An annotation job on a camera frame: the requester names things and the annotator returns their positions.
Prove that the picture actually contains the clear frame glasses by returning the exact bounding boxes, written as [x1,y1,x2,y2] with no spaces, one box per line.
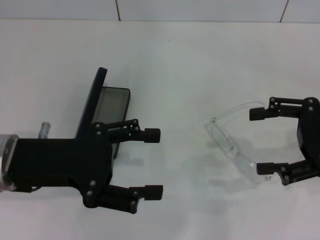
[205,100,273,185]

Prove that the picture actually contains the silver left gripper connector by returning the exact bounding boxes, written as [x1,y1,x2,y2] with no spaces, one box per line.
[37,121,52,139]

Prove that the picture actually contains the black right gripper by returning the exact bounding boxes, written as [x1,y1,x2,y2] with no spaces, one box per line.
[249,96,320,186]

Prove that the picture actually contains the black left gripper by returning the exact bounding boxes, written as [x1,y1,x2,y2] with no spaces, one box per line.
[4,122,114,209]

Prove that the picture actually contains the black glasses case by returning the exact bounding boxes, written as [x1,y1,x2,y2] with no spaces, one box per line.
[74,66,131,161]

